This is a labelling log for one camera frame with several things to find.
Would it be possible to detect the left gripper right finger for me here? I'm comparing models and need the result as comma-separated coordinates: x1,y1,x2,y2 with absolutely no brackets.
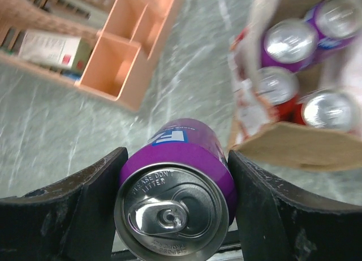
228,150,361,260

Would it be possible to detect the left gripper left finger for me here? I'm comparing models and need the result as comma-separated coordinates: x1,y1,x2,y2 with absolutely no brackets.
1,147,128,260

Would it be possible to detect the canvas bag brown printed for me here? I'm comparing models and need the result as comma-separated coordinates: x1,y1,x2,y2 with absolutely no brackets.
229,0,361,172

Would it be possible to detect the purple soda can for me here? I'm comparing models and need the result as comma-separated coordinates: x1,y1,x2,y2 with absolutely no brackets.
261,18,318,73
114,118,238,260
304,0,361,51

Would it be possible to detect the red soda can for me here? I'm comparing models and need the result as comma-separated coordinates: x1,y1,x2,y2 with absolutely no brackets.
258,66,299,121
293,89,361,133

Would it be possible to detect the white red box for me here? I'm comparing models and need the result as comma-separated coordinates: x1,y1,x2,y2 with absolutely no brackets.
18,29,92,73

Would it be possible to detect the orange plastic file organizer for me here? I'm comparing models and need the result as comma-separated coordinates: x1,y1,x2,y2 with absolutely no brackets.
1,0,184,111

